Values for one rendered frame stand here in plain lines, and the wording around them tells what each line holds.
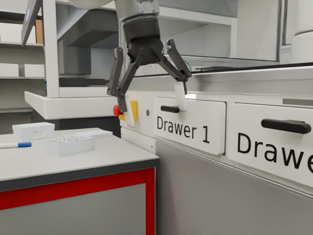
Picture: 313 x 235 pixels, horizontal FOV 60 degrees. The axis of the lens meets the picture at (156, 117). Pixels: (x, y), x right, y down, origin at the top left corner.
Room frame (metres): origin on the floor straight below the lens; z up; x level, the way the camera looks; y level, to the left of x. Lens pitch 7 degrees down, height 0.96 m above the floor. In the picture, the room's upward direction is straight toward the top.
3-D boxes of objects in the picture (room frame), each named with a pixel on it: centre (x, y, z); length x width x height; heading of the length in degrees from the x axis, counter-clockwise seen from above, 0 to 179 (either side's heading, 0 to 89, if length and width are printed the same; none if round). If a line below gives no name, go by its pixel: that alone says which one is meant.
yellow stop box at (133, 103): (0.96, 0.11, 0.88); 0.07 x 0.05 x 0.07; 28
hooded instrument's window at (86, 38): (2.35, 0.45, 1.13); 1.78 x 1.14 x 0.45; 28
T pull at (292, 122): (0.39, -0.19, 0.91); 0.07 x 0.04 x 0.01; 28
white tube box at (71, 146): (0.83, 0.27, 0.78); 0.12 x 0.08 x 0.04; 141
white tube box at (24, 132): (1.04, 0.48, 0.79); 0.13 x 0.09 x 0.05; 136
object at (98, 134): (1.07, 0.25, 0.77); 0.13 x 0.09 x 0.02; 134
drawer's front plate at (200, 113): (0.68, -0.07, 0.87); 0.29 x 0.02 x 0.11; 28
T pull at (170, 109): (0.66, -0.04, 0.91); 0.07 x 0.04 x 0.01; 28
